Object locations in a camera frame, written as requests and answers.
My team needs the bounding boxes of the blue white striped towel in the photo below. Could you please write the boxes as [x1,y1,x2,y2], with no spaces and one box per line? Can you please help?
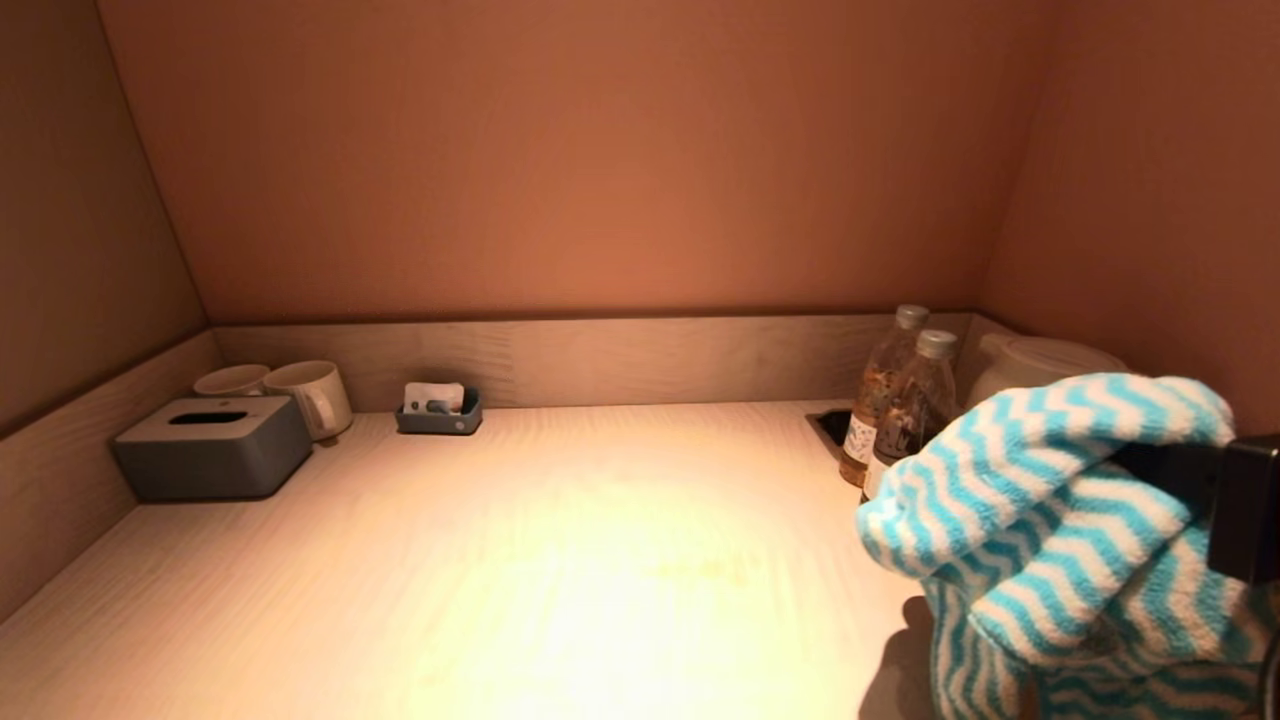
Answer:
[855,373,1280,720]

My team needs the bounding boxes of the white electric kettle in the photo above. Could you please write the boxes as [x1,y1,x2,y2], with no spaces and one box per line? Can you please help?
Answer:
[965,335,1131,411]

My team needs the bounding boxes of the dark drink plastic bottle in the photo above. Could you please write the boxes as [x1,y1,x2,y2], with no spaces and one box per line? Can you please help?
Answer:
[862,330,959,501]

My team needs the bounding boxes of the amber tea plastic bottle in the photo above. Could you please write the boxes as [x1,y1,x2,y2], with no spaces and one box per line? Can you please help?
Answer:
[838,305,929,488]

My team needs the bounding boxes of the black recessed table socket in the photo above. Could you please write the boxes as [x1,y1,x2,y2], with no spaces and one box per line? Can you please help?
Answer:
[806,408,853,451]

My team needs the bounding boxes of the small grey tray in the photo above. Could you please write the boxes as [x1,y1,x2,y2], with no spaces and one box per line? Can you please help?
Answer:
[396,388,484,437]

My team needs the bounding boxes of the white sachet packets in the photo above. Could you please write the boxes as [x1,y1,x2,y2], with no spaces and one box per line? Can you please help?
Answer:
[403,383,466,415]

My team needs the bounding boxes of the white ceramic mug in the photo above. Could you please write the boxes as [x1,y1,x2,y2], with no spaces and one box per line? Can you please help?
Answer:
[264,361,354,443]
[194,365,273,399]

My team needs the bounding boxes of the grey tissue box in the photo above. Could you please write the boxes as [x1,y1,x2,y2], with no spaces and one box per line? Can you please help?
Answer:
[111,396,314,502]

